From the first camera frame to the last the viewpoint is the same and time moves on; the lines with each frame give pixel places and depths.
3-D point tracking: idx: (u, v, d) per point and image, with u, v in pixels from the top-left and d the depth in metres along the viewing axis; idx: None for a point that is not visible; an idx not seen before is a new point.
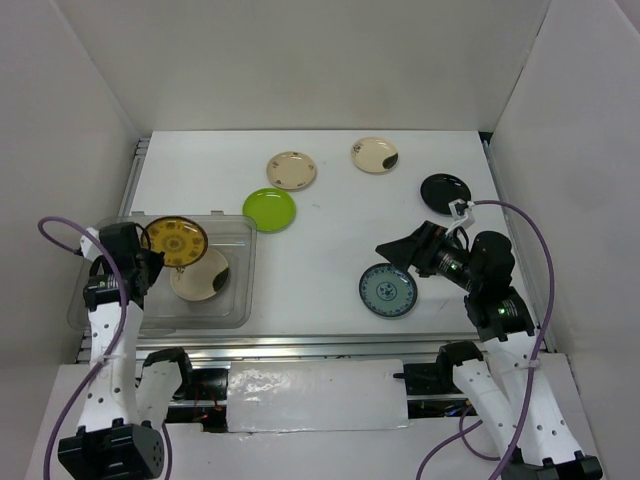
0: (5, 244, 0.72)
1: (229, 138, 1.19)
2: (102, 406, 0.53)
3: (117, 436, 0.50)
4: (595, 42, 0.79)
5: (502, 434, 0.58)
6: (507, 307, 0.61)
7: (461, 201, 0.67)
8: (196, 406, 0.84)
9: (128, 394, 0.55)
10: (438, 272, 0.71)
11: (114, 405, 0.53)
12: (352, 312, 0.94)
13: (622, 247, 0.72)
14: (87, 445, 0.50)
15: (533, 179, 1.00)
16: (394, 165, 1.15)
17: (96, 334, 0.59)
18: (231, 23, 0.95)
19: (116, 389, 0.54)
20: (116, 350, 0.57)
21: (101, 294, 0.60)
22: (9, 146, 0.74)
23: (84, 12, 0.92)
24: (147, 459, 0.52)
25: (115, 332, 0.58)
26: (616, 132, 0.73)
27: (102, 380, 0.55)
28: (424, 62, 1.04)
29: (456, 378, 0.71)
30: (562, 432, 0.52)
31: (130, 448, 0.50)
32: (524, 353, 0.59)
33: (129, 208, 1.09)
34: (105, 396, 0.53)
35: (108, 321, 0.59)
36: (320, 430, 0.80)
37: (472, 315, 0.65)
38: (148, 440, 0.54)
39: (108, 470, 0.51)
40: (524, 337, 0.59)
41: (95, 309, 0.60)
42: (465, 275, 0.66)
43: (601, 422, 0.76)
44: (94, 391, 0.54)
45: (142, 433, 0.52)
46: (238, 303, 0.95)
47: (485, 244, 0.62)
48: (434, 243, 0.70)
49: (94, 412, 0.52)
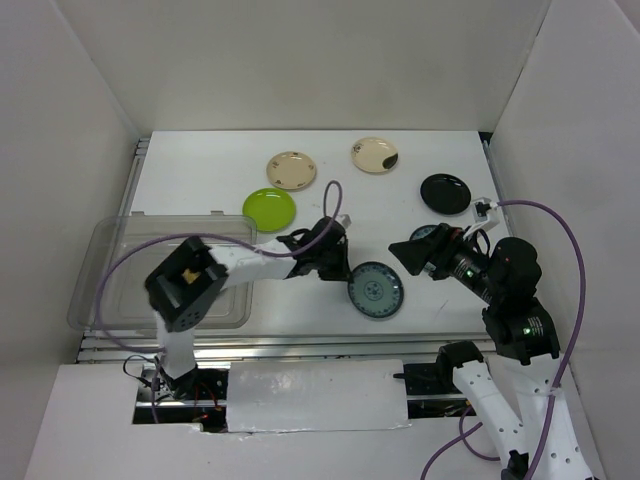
0: (6, 245, 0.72)
1: (228, 138, 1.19)
2: (228, 257, 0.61)
3: (211, 271, 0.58)
4: (595, 42, 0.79)
5: (503, 440, 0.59)
6: (533, 327, 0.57)
7: (485, 202, 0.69)
8: (196, 405, 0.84)
9: (235, 274, 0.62)
10: (454, 276, 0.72)
11: (231, 265, 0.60)
12: (352, 312, 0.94)
13: (622, 248, 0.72)
14: (194, 256, 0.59)
15: (533, 180, 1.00)
16: (394, 165, 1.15)
17: (266, 242, 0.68)
18: (231, 24, 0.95)
19: (241, 261, 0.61)
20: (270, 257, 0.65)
21: (291, 239, 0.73)
22: (10, 146, 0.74)
23: (84, 12, 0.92)
24: (188, 312, 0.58)
25: (276, 251, 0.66)
26: (616, 133, 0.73)
27: (243, 252, 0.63)
28: (424, 62, 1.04)
29: (455, 378, 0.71)
30: (576, 460, 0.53)
31: (202, 286, 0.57)
32: (546, 378, 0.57)
33: (129, 208, 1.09)
34: (235, 254, 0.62)
35: (275, 246, 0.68)
36: (320, 430, 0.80)
37: (491, 329, 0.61)
38: (202, 304, 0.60)
39: (167, 285, 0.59)
40: (548, 360, 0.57)
41: (277, 242, 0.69)
42: (482, 283, 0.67)
43: (601, 423, 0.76)
44: (235, 251, 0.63)
45: (211, 293, 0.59)
46: (238, 304, 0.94)
47: (507, 254, 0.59)
48: (451, 248, 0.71)
49: (225, 250, 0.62)
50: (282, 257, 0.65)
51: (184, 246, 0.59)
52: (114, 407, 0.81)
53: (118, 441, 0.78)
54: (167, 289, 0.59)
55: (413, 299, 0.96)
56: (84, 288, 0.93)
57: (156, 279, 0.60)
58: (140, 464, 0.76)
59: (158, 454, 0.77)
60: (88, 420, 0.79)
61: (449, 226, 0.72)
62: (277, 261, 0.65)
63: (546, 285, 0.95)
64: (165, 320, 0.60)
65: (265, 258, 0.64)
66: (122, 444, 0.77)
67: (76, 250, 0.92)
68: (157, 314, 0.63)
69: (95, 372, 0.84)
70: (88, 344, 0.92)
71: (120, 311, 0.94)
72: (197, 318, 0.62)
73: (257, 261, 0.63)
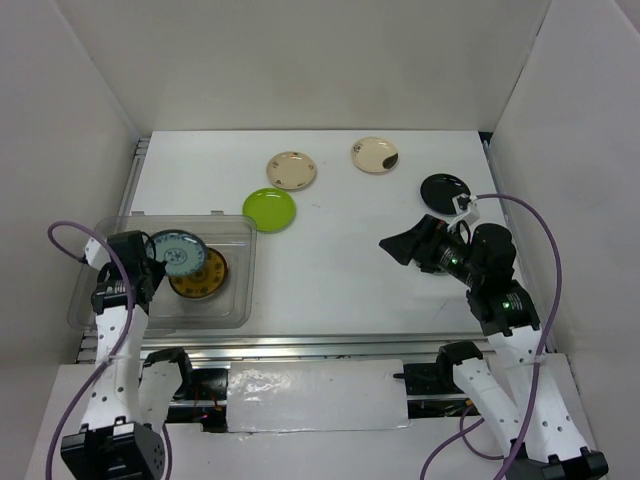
0: (6, 244, 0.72)
1: (228, 139, 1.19)
2: (108, 404, 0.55)
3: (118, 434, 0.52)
4: (595, 42, 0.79)
5: (504, 429, 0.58)
6: (512, 301, 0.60)
7: (465, 196, 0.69)
8: (196, 406, 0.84)
9: (130, 395, 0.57)
10: (441, 267, 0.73)
11: (115, 408, 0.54)
12: (351, 312, 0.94)
13: (622, 248, 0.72)
14: (90, 441, 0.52)
15: (533, 180, 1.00)
16: (394, 165, 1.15)
17: (100, 332, 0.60)
18: (230, 24, 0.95)
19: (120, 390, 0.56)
20: (121, 352, 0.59)
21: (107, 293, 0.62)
22: (10, 146, 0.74)
23: (85, 13, 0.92)
24: (149, 450, 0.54)
25: (119, 332, 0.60)
26: (616, 133, 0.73)
27: (105, 380, 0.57)
28: (424, 62, 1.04)
29: (457, 376, 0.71)
30: (568, 428, 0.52)
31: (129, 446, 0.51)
32: (529, 348, 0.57)
33: (129, 208, 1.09)
34: (109, 395, 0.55)
35: (113, 323, 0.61)
36: (320, 431, 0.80)
37: (475, 309, 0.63)
38: (147, 438, 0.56)
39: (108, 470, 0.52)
40: (530, 332, 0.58)
41: (101, 314, 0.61)
42: (465, 269, 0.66)
43: (602, 422, 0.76)
44: (100, 391, 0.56)
45: (142, 433, 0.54)
46: (238, 304, 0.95)
47: (485, 236, 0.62)
48: (436, 238, 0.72)
49: (98, 411, 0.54)
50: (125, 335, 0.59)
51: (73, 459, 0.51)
52: None
53: None
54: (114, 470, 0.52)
55: (413, 300, 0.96)
56: (84, 288, 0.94)
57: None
58: None
59: None
60: None
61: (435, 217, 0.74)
62: (132, 334, 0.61)
63: (546, 285, 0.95)
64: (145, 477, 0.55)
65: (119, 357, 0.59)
66: None
67: (76, 251, 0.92)
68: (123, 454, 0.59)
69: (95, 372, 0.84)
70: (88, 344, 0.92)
71: None
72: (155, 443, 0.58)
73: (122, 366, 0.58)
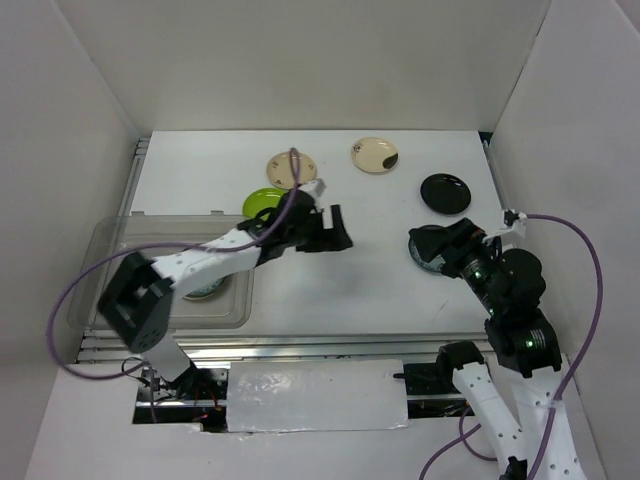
0: (5, 245, 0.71)
1: (227, 138, 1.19)
2: (177, 265, 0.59)
3: (155, 287, 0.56)
4: (595, 41, 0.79)
5: (502, 445, 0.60)
6: (536, 340, 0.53)
7: (514, 211, 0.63)
8: (196, 406, 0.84)
9: (189, 280, 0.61)
10: (462, 275, 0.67)
11: (176, 273, 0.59)
12: (352, 312, 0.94)
13: (623, 248, 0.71)
14: (138, 273, 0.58)
15: (533, 179, 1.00)
16: (394, 165, 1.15)
17: (224, 235, 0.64)
18: (230, 23, 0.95)
19: (191, 268, 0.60)
20: (221, 254, 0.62)
21: (252, 225, 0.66)
22: (9, 146, 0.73)
23: (84, 12, 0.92)
24: (149, 327, 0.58)
25: (234, 245, 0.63)
26: (617, 132, 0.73)
27: (195, 256, 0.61)
28: (424, 61, 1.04)
29: (456, 380, 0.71)
30: (575, 471, 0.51)
31: (150, 303, 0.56)
32: (547, 390, 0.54)
33: (129, 208, 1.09)
34: (184, 261, 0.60)
35: (235, 239, 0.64)
36: (320, 430, 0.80)
37: (492, 340, 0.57)
38: (156, 321, 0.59)
39: (120, 307, 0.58)
40: (550, 373, 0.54)
41: (237, 230, 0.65)
42: (485, 287, 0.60)
43: (601, 422, 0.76)
44: (185, 257, 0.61)
45: (162, 309, 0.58)
46: (238, 303, 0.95)
47: (512, 266, 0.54)
48: (467, 245, 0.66)
49: (170, 261, 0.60)
50: (235, 250, 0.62)
51: (123, 264, 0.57)
52: (115, 407, 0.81)
53: (117, 441, 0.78)
54: (119, 311, 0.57)
55: (412, 299, 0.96)
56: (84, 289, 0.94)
57: (107, 307, 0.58)
58: (139, 464, 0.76)
59: (156, 453, 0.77)
60: (89, 420, 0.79)
61: (472, 222, 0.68)
62: (235, 257, 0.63)
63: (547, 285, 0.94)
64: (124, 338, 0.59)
65: (218, 257, 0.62)
66: (122, 444, 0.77)
67: (76, 250, 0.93)
68: None
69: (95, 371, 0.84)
70: (88, 344, 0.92)
71: None
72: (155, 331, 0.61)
73: (209, 262, 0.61)
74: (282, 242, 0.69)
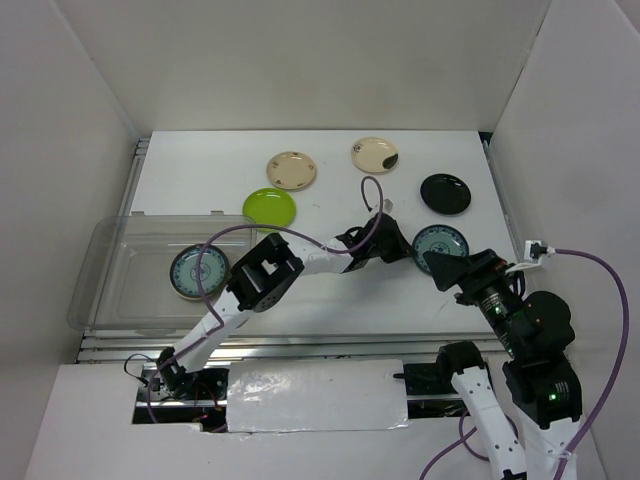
0: (5, 244, 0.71)
1: (227, 138, 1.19)
2: (304, 251, 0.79)
3: (290, 263, 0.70)
4: (595, 42, 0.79)
5: (498, 456, 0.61)
6: (559, 392, 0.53)
7: (542, 245, 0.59)
8: (196, 406, 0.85)
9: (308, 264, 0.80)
10: (478, 306, 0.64)
11: (303, 257, 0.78)
12: (352, 313, 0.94)
13: (622, 248, 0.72)
14: (276, 250, 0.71)
15: (533, 179, 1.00)
16: (394, 165, 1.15)
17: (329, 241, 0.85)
18: (230, 24, 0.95)
19: (311, 255, 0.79)
20: (331, 251, 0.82)
21: (347, 238, 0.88)
22: (9, 145, 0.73)
23: (84, 13, 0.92)
24: (271, 296, 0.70)
25: (337, 248, 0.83)
26: (616, 132, 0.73)
27: (314, 249, 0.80)
28: (424, 62, 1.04)
29: (455, 383, 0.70)
30: None
31: (285, 276, 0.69)
32: (561, 440, 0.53)
33: (129, 208, 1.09)
34: (306, 250, 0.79)
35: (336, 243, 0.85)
36: (320, 431, 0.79)
37: (510, 384, 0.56)
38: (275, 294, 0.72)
39: (252, 274, 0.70)
40: (567, 424, 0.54)
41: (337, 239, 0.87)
42: (505, 326, 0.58)
43: (600, 422, 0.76)
44: (308, 249, 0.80)
45: (287, 285, 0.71)
46: None
47: (539, 314, 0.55)
48: (488, 277, 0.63)
49: (299, 245, 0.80)
50: (342, 253, 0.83)
51: (268, 240, 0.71)
52: (115, 407, 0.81)
53: (117, 441, 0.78)
54: (253, 277, 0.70)
55: (412, 299, 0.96)
56: (83, 289, 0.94)
57: (242, 268, 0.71)
58: (138, 464, 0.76)
59: (156, 453, 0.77)
60: (88, 421, 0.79)
61: (495, 253, 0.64)
62: (338, 257, 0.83)
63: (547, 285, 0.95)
64: (244, 301, 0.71)
65: (330, 254, 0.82)
66: (121, 445, 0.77)
67: (76, 250, 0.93)
68: (230, 294, 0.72)
69: (95, 370, 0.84)
70: (88, 344, 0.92)
71: (120, 311, 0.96)
72: (266, 305, 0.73)
73: (323, 256, 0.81)
74: (366, 255, 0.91)
